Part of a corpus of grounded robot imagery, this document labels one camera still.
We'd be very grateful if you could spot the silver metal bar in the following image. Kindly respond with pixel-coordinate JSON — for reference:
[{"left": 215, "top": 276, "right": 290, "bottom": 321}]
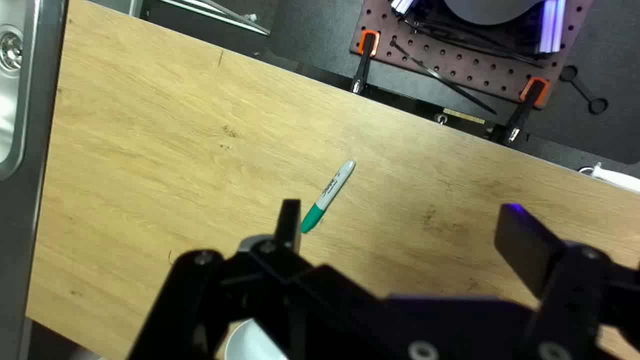
[{"left": 158, "top": 0, "right": 273, "bottom": 37}]

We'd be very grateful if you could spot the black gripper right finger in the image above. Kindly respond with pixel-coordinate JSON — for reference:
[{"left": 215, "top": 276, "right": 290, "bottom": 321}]
[{"left": 494, "top": 202, "right": 640, "bottom": 360}]

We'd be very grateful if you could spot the green capped white marker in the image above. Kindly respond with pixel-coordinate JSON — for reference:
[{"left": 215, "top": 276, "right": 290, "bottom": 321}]
[{"left": 298, "top": 158, "right": 359, "bottom": 235}]

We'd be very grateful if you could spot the grey bowl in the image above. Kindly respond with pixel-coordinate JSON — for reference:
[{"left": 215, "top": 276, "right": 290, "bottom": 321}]
[{"left": 216, "top": 317, "right": 290, "bottom": 360}]

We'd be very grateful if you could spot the orange black clamp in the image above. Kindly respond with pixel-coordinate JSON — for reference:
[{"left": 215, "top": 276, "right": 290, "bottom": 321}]
[
  {"left": 351, "top": 25, "right": 385, "bottom": 95},
  {"left": 491, "top": 74, "right": 554, "bottom": 145}
]

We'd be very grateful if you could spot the black ring strap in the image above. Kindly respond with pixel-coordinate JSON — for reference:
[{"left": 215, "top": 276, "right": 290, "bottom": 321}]
[{"left": 559, "top": 61, "right": 611, "bottom": 115}]

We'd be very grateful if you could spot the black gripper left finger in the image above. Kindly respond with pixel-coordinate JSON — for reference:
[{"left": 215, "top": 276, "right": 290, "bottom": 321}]
[{"left": 128, "top": 197, "right": 316, "bottom": 360}]

